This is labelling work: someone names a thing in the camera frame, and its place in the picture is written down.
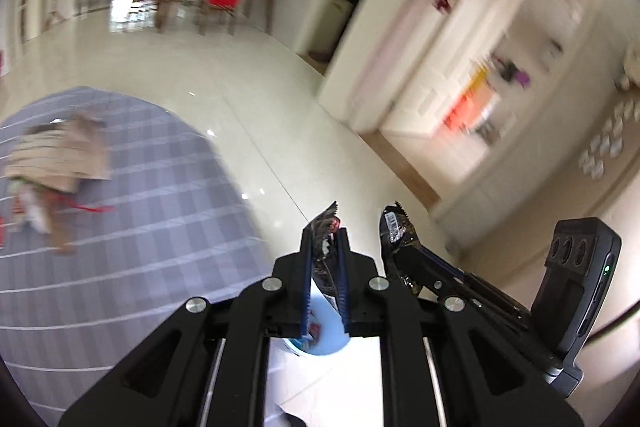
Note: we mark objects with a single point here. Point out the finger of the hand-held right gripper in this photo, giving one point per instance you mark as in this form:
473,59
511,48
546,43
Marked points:
420,279
450,269

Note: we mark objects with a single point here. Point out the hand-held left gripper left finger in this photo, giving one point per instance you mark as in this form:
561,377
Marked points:
306,297

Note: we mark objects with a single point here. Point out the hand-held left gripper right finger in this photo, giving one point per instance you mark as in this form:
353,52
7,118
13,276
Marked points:
344,287

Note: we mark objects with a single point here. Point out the white plastic waste bin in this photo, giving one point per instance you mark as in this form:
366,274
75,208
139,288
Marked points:
327,332

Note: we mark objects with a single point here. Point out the black barcode snack wrapper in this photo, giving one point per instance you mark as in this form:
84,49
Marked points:
397,227

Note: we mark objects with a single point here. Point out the orange plastic stool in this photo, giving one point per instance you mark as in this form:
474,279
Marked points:
462,114

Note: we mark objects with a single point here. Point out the grey checked tablecloth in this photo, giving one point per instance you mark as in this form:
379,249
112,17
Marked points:
125,257

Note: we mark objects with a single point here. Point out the yellow box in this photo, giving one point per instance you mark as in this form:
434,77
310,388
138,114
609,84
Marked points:
477,83

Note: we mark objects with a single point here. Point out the white panelled door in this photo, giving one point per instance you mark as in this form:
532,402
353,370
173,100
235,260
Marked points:
450,67

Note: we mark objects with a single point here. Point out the dark red curtain bow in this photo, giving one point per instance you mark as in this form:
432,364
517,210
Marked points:
443,0

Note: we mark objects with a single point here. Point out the row of white wall decals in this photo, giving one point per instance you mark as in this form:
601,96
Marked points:
607,137

